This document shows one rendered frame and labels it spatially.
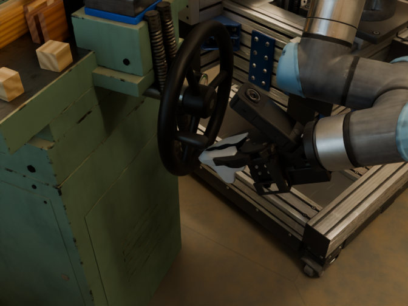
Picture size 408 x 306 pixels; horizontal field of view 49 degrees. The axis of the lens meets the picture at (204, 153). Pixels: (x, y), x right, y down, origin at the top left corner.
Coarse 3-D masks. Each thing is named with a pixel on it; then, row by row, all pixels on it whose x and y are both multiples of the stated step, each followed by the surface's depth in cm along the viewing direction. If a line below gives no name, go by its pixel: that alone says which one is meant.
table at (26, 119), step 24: (24, 48) 79; (72, 48) 79; (24, 72) 73; (48, 72) 73; (72, 72) 74; (96, 72) 78; (120, 72) 78; (24, 96) 68; (48, 96) 70; (72, 96) 76; (0, 120) 63; (24, 120) 67; (48, 120) 72; (0, 144) 65
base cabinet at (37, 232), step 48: (144, 144) 106; (0, 192) 90; (48, 192) 82; (96, 192) 92; (144, 192) 114; (0, 240) 105; (48, 240) 94; (96, 240) 97; (144, 240) 122; (0, 288) 127; (48, 288) 111; (96, 288) 104; (144, 288) 134
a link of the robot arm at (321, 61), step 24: (312, 0) 65; (336, 0) 62; (360, 0) 62; (312, 24) 64; (336, 24) 62; (288, 48) 66; (312, 48) 64; (336, 48) 63; (288, 72) 65; (312, 72) 64; (336, 72) 63; (312, 96) 66; (336, 96) 64
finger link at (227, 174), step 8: (208, 152) 72; (216, 152) 70; (224, 152) 69; (232, 152) 68; (200, 160) 73; (208, 160) 70; (216, 168) 72; (224, 168) 71; (232, 168) 70; (240, 168) 69; (224, 176) 72; (232, 176) 71
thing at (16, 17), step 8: (16, 8) 82; (8, 16) 79; (16, 16) 80; (24, 16) 82; (0, 24) 77; (8, 24) 79; (16, 24) 80; (24, 24) 82; (0, 32) 78; (8, 32) 79; (16, 32) 81; (24, 32) 83; (0, 40) 78; (8, 40) 80; (0, 48) 78
